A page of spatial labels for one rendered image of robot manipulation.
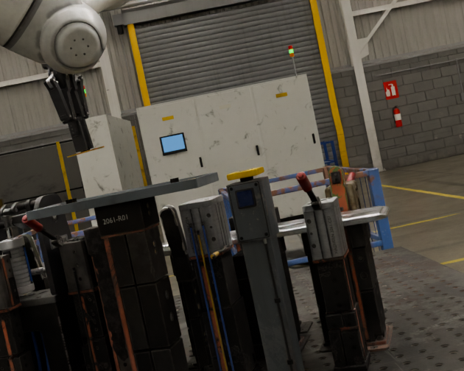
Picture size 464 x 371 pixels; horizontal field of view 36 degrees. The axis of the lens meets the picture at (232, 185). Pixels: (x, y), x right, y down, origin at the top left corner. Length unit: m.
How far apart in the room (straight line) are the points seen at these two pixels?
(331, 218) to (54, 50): 0.68
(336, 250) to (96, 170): 8.43
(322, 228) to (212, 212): 0.24
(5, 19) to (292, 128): 8.89
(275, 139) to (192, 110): 1.21
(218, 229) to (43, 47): 0.63
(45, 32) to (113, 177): 8.73
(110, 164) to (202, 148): 1.28
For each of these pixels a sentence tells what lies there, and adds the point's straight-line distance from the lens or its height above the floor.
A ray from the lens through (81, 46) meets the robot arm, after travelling 1.06.
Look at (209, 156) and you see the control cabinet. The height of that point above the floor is 1.15.
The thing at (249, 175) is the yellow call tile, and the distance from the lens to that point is 1.32.
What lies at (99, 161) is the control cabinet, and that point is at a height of 1.39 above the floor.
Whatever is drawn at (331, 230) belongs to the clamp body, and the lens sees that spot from 1.46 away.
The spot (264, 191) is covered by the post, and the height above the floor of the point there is 1.12.
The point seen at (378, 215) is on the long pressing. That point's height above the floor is 1.00.
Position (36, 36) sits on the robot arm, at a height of 1.42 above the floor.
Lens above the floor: 1.21
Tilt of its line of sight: 3 degrees down
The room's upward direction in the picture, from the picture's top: 12 degrees counter-clockwise
